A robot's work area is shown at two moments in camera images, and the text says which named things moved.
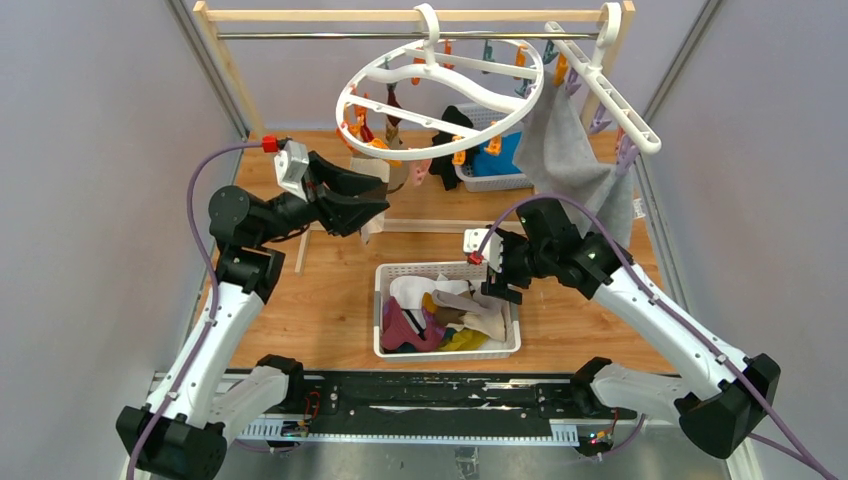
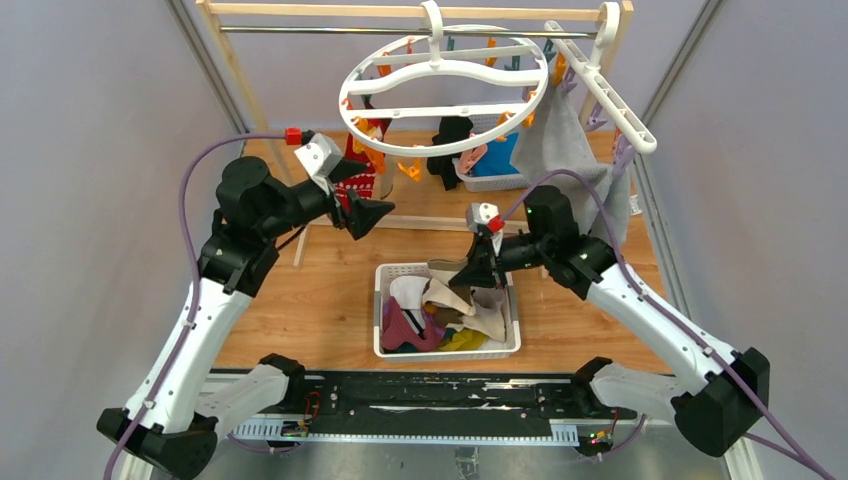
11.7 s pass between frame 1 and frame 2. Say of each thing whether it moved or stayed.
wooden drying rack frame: stayed
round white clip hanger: moved
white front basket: stayed
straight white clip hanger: stayed
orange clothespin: moved
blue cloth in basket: stayed
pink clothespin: moved
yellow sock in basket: stayed
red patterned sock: moved
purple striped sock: stayed
